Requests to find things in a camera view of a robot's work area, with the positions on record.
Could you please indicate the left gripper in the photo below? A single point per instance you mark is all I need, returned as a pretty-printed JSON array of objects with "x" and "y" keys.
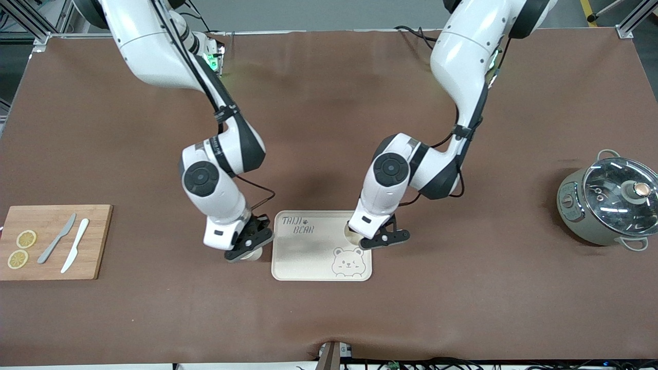
[{"x": 349, "y": 227}]

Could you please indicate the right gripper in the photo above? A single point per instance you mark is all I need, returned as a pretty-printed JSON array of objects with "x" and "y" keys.
[{"x": 260, "y": 222}]

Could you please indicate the white ceramic cup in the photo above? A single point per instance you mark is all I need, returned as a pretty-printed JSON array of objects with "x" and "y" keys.
[
  {"x": 252, "y": 255},
  {"x": 351, "y": 237}
]

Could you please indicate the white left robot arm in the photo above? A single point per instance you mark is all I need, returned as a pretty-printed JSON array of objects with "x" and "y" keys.
[{"x": 462, "y": 56}]

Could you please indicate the cream bear print tray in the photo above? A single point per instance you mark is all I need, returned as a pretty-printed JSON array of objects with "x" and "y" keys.
[{"x": 313, "y": 257}]

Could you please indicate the brown table mat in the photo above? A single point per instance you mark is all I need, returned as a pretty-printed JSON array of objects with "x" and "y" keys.
[{"x": 329, "y": 128}]

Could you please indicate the wooden cutting board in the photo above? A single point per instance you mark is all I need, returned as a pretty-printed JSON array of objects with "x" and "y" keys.
[{"x": 97, "y": 246}]

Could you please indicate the white plastic knife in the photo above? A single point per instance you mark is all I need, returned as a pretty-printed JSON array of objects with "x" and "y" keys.
[{"x": 75, "y": 245}]

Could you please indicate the sage green electric pot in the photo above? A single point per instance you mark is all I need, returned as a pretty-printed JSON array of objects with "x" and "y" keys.
[{"x": 576, "y": 216}]

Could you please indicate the grey plastic knife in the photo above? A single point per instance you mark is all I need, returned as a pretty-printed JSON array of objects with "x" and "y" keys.
[{"x": 55, "y": 240}]

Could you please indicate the lemon slice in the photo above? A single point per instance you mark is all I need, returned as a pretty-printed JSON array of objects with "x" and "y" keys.
[
  {"x": 26, "y": 239},
  {"x": 18, "y": 259}
]

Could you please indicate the glass pot lid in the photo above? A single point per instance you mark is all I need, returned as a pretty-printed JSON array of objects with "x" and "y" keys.
[{"x": 611, "y": 205}]

